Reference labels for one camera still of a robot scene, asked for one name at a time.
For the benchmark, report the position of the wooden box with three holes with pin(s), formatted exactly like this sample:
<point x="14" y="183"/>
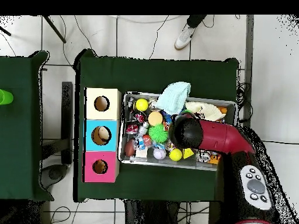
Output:
<point x="112" y="135"/>

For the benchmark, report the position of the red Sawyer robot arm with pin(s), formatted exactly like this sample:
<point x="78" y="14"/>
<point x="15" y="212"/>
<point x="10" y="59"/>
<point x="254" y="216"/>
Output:
<point x="219" y="135"/>

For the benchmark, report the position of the red soda can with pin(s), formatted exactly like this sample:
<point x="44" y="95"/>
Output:
<point x="132" y="127"/>

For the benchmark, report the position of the yellow ball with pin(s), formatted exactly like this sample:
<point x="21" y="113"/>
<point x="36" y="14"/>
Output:
<point x="141" y="104"/>
<point x="175" y="155"/>

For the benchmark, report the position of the dark green table cloth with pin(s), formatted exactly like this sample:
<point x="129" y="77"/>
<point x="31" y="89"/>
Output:
<point x="23" y="116"/>
<point x="140" y="74"/>

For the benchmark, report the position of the green spiky ball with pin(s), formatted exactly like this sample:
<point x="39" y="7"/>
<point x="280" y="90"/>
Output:
<point x="159" y="133"/>

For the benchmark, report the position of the green cup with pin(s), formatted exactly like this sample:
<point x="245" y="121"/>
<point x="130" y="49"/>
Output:
<point x="4" y="97"/>

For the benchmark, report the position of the cream knitted cloth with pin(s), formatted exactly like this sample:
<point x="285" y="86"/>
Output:
<point x="205" y="111"/>

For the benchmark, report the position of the black tripod leg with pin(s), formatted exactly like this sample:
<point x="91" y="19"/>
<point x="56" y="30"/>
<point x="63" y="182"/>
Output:
<point x="53" y="29"/>

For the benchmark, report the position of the brown toy football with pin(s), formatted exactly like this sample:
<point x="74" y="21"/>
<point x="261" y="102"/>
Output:
<point x="130" y="148"/>

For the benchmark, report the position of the person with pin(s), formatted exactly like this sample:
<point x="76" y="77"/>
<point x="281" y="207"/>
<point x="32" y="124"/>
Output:
<point x="185" y="35"/>

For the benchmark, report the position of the mint green cloth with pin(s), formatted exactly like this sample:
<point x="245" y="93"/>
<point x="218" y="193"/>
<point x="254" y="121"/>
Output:
<point x="174" y="98"/>

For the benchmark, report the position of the clear mesh bin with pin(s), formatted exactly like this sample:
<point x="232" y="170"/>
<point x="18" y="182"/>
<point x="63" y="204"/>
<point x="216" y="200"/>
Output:
<point x="122" y="161"/>

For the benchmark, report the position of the orange foam disc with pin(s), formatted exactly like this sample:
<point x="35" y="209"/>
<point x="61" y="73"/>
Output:
<point x="155" y="118"/>

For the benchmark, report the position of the white baseball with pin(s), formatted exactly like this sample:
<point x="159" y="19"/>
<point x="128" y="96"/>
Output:
<point x="160" y="153"/>

